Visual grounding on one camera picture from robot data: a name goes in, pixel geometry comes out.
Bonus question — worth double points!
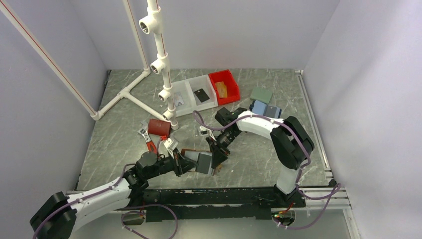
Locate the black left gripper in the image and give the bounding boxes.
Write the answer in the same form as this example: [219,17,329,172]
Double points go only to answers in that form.
[145,146,198,179]

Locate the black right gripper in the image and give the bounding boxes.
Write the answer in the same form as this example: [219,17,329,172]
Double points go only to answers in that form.
[206,128,240,169]

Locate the brown leather card holder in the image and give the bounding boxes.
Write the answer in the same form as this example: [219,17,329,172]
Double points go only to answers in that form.
[181,149,221,175]

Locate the grey card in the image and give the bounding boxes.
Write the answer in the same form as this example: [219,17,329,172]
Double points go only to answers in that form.
[196,152,212,175]
[263,105,282,119]

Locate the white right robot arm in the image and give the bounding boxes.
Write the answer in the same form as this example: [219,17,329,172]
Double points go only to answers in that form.
[206,108,315,207]

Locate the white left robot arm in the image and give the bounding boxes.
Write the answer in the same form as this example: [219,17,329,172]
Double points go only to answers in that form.
[30,150,198,239]

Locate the dark red card holder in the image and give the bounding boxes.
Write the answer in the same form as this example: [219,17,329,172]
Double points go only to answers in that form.
[148,119,171,137]

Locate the blue card holder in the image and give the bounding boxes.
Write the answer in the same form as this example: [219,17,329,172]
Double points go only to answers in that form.
[249,100,268,116]

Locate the black card in bin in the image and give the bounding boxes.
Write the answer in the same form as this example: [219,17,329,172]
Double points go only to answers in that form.
[194,89,210,103]

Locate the orange card in bin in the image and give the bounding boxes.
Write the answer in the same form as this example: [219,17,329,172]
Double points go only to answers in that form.
[215,82,227,98]

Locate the grey card in blue holder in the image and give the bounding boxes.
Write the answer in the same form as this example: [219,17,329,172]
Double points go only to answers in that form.
[263,105,282,119]

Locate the id card in bin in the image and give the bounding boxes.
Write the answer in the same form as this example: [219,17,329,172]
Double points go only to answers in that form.
[174,92,184,107]

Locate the green card holder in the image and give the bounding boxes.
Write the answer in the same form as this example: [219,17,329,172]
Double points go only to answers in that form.
[250,87,273,104]

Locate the clear middle plastic bin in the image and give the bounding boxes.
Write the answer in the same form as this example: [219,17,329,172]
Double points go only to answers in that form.
[186,75,218,111]

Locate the clear plastic bin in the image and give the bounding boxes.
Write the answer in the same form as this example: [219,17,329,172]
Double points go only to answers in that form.
[186,75,218,111]
[171,80,194,117]

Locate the red plastic bin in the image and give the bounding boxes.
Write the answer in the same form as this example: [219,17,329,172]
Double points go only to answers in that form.
[208,69,240,106]

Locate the clear left plastic bin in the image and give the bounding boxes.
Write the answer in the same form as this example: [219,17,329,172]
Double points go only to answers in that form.
[171,80,194,117]

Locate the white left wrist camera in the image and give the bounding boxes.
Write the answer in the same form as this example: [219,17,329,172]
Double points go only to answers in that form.
[161,136,179,156]

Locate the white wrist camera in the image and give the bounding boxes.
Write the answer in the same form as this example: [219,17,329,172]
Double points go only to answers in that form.
[161,136,179,156]
[198,125,213,136]

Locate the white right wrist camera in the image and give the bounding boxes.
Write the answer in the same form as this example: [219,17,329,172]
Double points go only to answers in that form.
[198,125,213,136]

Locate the adjustable wrench red handle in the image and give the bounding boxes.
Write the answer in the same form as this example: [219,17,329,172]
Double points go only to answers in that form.
[138,121,157,154]

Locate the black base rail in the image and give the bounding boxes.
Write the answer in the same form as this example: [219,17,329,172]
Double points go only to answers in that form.
[125,187,306,222]

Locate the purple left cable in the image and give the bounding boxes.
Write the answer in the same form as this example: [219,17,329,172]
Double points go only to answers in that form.
[32,138,179,239]

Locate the white pvc pipe frame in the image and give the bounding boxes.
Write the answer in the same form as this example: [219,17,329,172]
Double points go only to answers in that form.
[0,0,179,129]

